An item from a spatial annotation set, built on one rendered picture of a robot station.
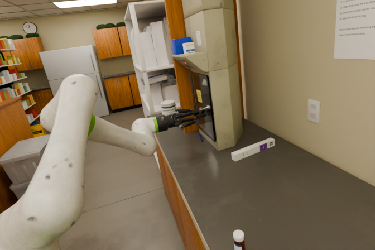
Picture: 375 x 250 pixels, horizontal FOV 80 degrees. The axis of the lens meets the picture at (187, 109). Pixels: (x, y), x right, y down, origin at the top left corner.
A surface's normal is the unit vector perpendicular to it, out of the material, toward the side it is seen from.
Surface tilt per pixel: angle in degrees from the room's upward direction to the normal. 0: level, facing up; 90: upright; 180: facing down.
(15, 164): 96
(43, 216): 71
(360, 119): 90
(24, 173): 96
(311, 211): 0
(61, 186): 39
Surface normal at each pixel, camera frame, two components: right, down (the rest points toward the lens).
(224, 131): 0.30, 0.24
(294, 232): -0.14, -0.95
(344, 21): -0.94, 0.22
